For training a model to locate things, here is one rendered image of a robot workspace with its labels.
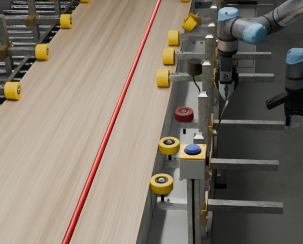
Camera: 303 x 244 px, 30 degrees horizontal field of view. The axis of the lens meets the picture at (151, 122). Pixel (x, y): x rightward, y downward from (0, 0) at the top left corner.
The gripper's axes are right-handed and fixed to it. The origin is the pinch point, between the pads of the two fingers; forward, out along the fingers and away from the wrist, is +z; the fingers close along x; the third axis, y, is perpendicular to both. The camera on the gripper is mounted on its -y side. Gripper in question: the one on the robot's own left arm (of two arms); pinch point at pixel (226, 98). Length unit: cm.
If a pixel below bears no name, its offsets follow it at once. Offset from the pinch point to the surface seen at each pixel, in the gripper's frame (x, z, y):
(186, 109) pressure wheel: 16.9, 12.2, 11.3
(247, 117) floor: -13, 108, 164
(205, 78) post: 8.4, -6.3, 4.3
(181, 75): 21.0, 7.4, 33.2
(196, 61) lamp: 11.9, -12.6, 5.7
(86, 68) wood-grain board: 70, 14, 52
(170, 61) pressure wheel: 28, 11, 55
